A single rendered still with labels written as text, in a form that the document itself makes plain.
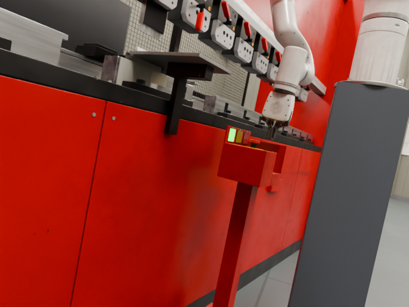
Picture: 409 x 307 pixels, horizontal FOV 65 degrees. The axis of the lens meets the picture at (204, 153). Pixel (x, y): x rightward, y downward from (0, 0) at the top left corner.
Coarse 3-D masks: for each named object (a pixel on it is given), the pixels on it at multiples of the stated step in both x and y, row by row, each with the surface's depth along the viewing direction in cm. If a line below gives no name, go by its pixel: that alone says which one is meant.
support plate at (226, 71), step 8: (136, 56) 99; (144, 56) 97; (152, 56) 95; (160, 56) 93; (168, 56) 91; (176, 56) 89; (184, 56) 87; (192, 56) 85; (200, 56) 84; (160, 64) 105; (208, 64) 91; (216, 64) 91; (216, 72) 101; (224, 72) 98
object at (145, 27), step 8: (144, 0) 101; (144, 8) 101; (152, 8) 103; (160, 8) 106; (144, 16) 101; (152, 16) 104; (160, 16) 106; (144, 24) 102; (152, 24) 104; (160, 24) 107; (152, 32) 106; (160, 32) 108; (160, 40) 110
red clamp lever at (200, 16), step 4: (200, 4) 114; (204, 4) 113; (200, 8) 114; (204, 8) 114; (200, 12) 114; (200, 16) 113; (200, 20) 113; (196, 24) 114; (200, 24) 114; (196, 28) 114; (200, 28) 114
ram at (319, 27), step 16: (256, 0) 151; (304, 0) 201; (320, 0) 225; (336, 0) 256; (240, 16) 143; (304, 16) 206; (320, 16) 232; (336, 16) 265; (256, 32) 160; (304, 32) 212; (320, 32) 239; (336, 32) 274; (320, 48) 246; (320, 64) 254; (320, 80) 263
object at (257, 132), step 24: (0, 48) 57; (0, 72) 58; (24, 72) 61; (48, 72) 65; (72, 72) 69; (96, 96) 76; (120, 96) 81; (144, 96) 88; (192, 120) 109; (216, 120) 121; (288, 144) 196; (312, 144) 241
